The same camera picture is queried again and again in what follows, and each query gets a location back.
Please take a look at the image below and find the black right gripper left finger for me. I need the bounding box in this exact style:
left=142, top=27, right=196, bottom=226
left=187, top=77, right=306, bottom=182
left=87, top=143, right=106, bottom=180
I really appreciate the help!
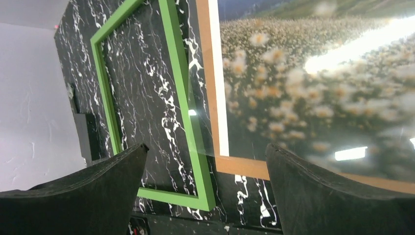
left=0, top=143, right=149, bottom=235

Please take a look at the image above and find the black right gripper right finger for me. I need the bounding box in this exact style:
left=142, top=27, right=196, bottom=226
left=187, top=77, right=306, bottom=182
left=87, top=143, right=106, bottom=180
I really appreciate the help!
left=265, top=143, right=415, bottom=235

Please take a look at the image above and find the green picture frame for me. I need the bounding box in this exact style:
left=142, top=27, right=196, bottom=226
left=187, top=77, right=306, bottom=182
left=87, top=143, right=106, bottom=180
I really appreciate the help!
left=90, top=0, right=216, bottom=212

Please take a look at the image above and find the brown backing board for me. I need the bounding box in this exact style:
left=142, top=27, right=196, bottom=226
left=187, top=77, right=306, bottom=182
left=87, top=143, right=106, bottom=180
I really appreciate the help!
left=196, top=0, right=415, bottom=194

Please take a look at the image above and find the black flat stand plate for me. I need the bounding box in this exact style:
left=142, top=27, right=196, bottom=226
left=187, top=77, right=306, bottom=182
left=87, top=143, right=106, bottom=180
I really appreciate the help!
left=73, top=113, right=100, bottom=166

